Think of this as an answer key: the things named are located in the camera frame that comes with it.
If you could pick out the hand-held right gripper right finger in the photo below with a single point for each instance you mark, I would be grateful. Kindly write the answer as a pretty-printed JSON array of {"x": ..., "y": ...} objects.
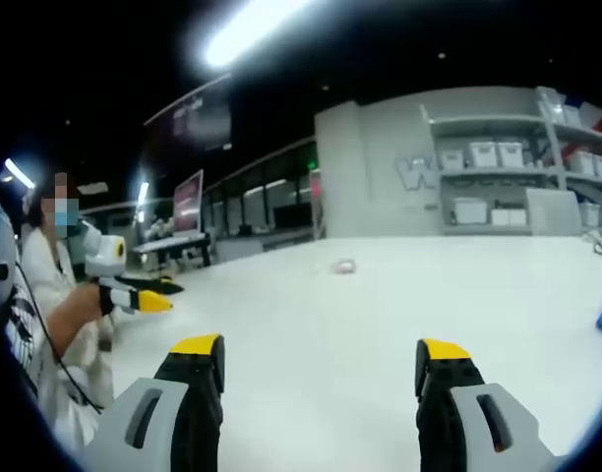
[{"x": 458, "y": 423}]

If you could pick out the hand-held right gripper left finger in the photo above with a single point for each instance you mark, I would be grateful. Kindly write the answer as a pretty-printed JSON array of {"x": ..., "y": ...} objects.
[{"x": 153, "y": 423}]

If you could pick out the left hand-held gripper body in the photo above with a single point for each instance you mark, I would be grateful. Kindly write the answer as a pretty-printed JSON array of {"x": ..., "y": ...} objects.
[{"x": 102, "y": 253}]

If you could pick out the person's left hand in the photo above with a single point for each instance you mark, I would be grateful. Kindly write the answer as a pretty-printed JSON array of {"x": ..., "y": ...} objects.
[{"x": 92, "y": 305}]

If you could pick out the background work table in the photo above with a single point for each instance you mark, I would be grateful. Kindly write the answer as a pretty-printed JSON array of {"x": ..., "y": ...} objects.
[{"x": 173, "y": 243}]

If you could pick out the person in white coat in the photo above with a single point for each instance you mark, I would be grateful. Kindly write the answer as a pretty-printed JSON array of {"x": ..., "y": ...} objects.
[{"x": 45, "y": 260}]

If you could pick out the small ceiling light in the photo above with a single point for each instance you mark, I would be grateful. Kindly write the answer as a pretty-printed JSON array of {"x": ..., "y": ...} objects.
[
  {"x": 142, "y": 194},
  {"x": 19, "y": 172}
]

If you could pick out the standing display screen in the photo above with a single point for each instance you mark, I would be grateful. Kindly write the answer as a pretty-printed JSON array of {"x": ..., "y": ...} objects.
[{"x": 188, "y": 204}]

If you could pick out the white chest-worn device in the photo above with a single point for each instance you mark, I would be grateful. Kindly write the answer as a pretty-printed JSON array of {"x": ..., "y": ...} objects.
[{"x": 5, "y": 255}]

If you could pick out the person's striped shirt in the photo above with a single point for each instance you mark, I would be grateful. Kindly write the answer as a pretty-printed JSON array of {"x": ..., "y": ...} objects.
[{"x": 20, "y": 324}]

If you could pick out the dark-framed glass partition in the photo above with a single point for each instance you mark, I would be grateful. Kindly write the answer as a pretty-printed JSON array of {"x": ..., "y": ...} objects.
[{"x": 261, "y": 196}]

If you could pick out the hanging dark sign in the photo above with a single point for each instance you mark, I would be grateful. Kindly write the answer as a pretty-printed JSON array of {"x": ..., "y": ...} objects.
[{"x": 202, "y": 123}]

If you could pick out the grey leaning board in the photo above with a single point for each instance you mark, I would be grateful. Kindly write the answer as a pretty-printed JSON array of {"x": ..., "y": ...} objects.
[{"x": 552, "y": 214}]

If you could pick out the long ceiling light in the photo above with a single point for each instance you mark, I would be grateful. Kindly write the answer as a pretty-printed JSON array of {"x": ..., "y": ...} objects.
[{"x": 252, "y": 34}]

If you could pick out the group of white storage boxes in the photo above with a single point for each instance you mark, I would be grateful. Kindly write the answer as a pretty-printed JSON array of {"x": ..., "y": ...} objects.
[{"x": 483, "y": 155}]

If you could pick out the grey shelving unit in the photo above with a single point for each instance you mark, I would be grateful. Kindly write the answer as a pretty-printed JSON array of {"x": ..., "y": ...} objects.
[{"x": 483, "y": 120}]

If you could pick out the grey wall lettering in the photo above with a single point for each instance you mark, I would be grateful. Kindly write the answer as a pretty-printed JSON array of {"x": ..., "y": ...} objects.
[{"x": 411, "y": 174}]

